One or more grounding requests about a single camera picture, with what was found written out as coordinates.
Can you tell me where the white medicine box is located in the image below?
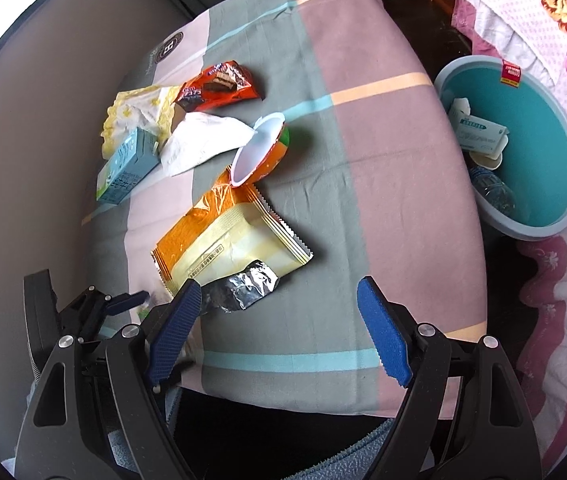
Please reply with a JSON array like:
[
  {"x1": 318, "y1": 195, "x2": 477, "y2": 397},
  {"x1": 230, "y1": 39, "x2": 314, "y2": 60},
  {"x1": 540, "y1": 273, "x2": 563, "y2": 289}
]
[{"x1": 447, "y1": 97, "x2": 510, "y2": 153}]

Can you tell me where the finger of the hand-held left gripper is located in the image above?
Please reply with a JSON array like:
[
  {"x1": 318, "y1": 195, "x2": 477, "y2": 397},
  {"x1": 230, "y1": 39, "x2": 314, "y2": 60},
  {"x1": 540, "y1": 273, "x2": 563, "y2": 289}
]
[{"x1": 58, "y1": 285, "x2": 148, "y2": 346}]

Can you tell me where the teal round trash bin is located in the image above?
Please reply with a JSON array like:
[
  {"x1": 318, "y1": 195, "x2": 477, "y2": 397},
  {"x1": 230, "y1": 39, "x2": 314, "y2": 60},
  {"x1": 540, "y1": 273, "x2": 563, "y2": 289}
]
[{"x1": 433, "y1": 55, "x2": 567, "y2": 240}]

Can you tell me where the orange and yellow snack wrapper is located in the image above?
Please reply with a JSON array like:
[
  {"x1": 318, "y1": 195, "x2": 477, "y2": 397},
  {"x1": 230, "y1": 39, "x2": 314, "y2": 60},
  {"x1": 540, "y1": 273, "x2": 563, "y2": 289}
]
[{"x1": 151, "y1": 167, "x2": 314, "y2": 301}]

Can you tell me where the orange and green jelly cup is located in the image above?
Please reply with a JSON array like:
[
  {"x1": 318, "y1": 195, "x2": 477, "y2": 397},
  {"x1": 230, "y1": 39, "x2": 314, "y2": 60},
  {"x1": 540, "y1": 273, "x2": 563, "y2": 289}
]
[{"x1": 230, "y1": 112, "x2": 291, "y2": 189}]

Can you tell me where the clear plastic water bottle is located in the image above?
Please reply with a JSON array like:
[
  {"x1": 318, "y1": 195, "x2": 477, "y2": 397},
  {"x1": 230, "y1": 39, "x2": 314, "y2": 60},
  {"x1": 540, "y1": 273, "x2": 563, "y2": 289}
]
[{"x1": 467, "y1": 165, "x2": 517, "y2": 218}]

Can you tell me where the plaid bed sheet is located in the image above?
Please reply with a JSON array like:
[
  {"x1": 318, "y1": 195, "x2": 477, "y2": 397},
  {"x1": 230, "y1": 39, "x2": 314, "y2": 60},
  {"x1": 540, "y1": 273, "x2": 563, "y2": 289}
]
[{"x1": 81, "y1": 0, "x2": 489, "y2": 418}]

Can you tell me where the red-orange wafer wrapper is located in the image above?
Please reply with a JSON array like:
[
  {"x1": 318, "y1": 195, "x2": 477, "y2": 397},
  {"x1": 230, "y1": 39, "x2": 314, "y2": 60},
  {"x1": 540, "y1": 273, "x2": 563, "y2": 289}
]
[{"x1": 174, "y1": 60, "x2": 264, "y2": 112}]

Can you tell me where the silver foil wrapper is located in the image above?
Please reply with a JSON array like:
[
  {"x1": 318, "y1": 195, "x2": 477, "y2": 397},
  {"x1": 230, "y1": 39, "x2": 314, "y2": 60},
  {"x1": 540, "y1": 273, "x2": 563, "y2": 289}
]
[{"x1": 198, "y1": 260, "x2": 280, "y2": 313}]

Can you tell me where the light blue milk carton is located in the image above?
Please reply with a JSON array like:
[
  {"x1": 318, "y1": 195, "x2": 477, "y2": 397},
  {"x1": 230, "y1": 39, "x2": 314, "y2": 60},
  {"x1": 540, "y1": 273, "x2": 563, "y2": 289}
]
[{"x1": 96, "y1": 127, "x2": 160, "y2": 206}]

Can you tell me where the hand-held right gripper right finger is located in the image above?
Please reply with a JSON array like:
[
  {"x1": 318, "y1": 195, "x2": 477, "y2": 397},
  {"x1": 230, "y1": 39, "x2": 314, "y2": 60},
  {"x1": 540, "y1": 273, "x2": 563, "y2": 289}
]
[{"x1": 357, "y1": 276, "x2": 544, "y2": 480}]

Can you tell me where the yellow patterned paper napkin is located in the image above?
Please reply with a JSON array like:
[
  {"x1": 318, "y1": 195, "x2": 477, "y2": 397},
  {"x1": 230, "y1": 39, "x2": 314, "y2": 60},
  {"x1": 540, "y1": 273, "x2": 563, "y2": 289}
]
[{"x1": 101, "y1": 85, "x2": 182, "y2": 161}]

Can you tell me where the white paper tissue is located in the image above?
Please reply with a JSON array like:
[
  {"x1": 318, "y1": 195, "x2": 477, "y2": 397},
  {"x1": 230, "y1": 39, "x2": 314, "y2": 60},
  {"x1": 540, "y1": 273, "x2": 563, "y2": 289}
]
[{"x1": 160, "y1": 112, "x2": 257, "y2": 178}]

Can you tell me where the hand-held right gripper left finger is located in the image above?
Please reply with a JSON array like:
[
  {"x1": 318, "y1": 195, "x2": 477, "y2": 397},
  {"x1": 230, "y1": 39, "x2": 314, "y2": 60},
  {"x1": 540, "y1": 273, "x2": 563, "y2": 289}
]
[{"x1": 14, "y1": 277, "x2": 202, "y2": 480}]

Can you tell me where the pink floral quilt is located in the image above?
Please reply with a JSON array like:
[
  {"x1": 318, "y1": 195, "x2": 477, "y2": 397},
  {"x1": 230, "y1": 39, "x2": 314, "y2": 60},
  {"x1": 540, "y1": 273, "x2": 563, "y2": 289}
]
[{"x1": 423, "y1": 0, "x2": 567, "y2": 471}]

